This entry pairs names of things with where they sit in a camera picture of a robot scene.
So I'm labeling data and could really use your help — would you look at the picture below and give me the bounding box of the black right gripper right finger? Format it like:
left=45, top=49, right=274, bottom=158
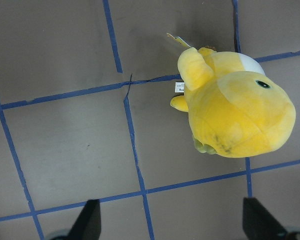
left=242, top=197, right=288, bottom=240

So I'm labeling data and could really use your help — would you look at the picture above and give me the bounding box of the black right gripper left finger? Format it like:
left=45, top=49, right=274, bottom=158
left=67, top=199, right=101, bottom=240

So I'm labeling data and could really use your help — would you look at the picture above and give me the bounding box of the yellow plush toy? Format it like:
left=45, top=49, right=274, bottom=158
left=170, top=36, right=296, bottom=158

